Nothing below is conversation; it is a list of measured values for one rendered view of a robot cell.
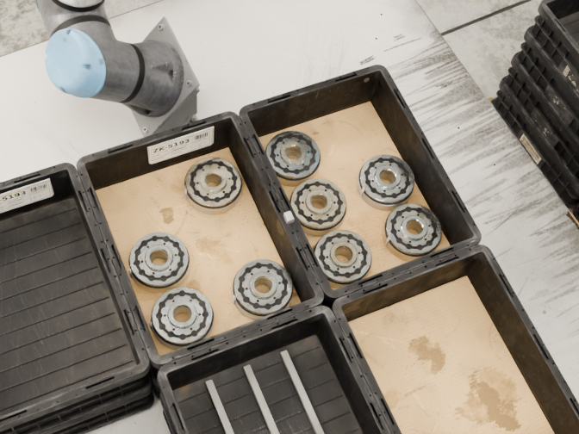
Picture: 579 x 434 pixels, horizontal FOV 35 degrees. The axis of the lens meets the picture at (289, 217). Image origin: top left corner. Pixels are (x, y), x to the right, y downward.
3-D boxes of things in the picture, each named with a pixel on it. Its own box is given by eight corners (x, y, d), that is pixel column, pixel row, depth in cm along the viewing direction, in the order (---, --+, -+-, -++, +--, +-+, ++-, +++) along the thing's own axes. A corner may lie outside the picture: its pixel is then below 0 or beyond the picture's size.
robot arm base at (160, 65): (121, 86, 188) (83, 79, 180) (156, 27, 182) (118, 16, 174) (157, 133, 181) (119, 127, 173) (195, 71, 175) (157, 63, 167)
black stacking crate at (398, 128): (234, 143, 174) (236, 110, 164) (371, 98, 181) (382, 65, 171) (320, 325, 159) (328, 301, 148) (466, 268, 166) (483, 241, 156)
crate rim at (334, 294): (234, 115, 165) (235, 108, 163) (381, 69, 173) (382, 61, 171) (326, 306, 150) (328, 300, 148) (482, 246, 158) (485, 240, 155)
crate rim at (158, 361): (74, 165, 158) (72, 158, 155) (234, 115, 165) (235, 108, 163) (153, 373, 142) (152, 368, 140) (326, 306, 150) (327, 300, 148)
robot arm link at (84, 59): (109, 115, 175) (51, 106, 164) (89, 58, 179) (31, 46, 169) (147, 80, 168) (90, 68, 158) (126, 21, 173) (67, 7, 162)
